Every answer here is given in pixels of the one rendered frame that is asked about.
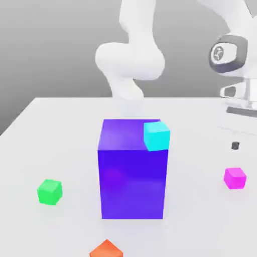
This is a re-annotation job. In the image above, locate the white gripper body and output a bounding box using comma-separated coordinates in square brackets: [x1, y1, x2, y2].
[218, 105, 257, 136]

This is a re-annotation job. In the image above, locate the small magenta cube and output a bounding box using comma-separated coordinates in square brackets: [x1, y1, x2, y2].
[223, 167, 247, 190]

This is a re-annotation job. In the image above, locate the small cyan cube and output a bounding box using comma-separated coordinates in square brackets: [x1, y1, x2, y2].
[143, 121, 171, 152]

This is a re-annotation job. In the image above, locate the small orange cube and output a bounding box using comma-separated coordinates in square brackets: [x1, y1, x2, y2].
[89, 238, 123, 257]

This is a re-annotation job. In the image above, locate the small green cube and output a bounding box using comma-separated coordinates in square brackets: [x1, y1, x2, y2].
[37, 179, 63, 206]

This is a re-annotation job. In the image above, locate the large purple box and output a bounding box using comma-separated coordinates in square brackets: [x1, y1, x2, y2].
[97, 118, 169, 220]

